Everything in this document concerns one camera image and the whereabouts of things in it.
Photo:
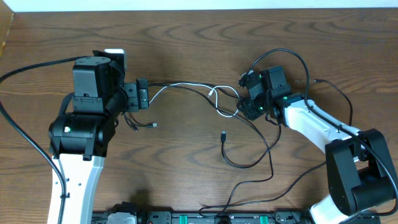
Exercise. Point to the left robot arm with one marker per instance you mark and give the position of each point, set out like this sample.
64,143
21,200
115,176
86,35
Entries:
80,135

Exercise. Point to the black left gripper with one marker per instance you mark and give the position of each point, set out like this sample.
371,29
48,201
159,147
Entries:
132,94

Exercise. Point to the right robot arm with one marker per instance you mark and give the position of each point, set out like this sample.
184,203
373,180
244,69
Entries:
359,167

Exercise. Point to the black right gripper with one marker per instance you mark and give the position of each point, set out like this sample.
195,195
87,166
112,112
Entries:
246,108

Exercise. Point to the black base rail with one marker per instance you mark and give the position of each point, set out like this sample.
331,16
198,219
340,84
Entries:
278,217

